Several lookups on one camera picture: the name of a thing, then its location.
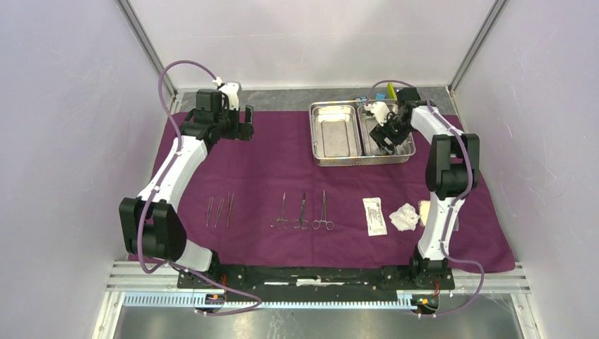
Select white gauze packet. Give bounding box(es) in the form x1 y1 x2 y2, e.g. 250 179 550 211
389 203 420 232

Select steel hemostat clamp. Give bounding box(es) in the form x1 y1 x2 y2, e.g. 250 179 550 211
312 191 335 231

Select aluminium frame rail left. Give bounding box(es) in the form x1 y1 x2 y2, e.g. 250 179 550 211
116 0 184 261

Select steel needle holder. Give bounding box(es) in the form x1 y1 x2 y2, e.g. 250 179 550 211
269 192 290 230

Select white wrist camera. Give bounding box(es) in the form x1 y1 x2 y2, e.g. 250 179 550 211
212 77 242 110
364 101 393 126

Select aluminium frame post right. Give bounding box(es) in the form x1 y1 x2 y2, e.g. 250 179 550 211
447 0 509 97

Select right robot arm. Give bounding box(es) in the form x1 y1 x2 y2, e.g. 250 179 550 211
365 88 480 288

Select aluminium front frame rail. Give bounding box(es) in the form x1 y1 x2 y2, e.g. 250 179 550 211
91 260 546 339

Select steel surgical scissors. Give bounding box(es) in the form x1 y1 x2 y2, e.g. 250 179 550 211
293 193 309 230

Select steel forceps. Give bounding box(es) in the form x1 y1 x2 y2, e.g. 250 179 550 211
214 198 225 228
226 192 235 227

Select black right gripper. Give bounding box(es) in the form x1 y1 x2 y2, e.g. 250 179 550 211
369 110 413 156

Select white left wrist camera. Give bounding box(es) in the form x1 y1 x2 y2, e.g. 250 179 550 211
212 77 242 110

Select white gauze pad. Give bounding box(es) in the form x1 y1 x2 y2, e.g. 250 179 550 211
418 200 430 227

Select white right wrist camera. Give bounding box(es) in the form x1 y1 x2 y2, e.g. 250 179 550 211
364 101 393 126

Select green suture packet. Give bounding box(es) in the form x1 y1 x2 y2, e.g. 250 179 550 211
362 197 387 237

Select maroon cloth wrap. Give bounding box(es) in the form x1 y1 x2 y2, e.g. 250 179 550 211
128 110 516 274

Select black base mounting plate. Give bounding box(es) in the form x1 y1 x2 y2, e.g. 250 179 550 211
203 264 456 303

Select aluminium frame rail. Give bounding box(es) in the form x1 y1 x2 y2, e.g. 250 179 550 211
91 260 546 339
116 0 184 261

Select yellow-green plastic block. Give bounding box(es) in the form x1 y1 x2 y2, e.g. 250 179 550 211
386 82 397 100

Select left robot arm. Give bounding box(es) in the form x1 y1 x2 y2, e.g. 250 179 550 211
119 83 254 288

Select steel two-compartment tray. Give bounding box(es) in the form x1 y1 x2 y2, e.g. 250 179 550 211
309 100 416 167

